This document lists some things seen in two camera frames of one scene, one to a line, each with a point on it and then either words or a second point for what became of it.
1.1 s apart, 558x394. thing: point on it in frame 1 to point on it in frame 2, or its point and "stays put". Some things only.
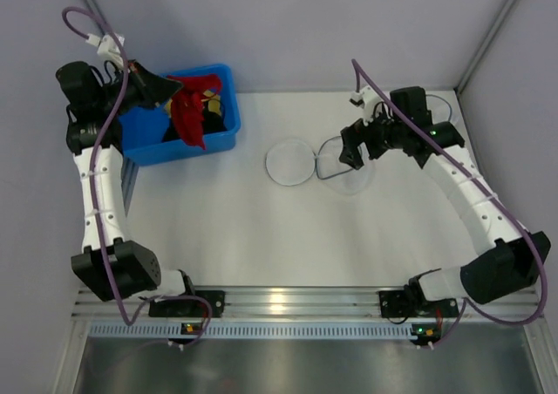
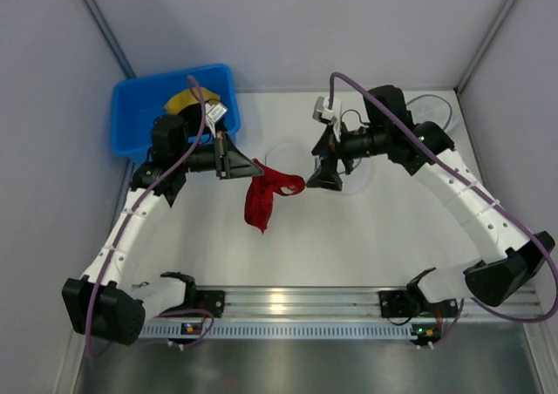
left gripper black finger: [148, 89] to [239, 164]
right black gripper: [364, 138] to [330, 148]
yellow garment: [214, 101] to [186, 98]
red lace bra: [187, 105] to [260, 196]
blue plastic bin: [141, 128] stays put
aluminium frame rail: [330, 302] stays put
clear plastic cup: [292, 162] stays put
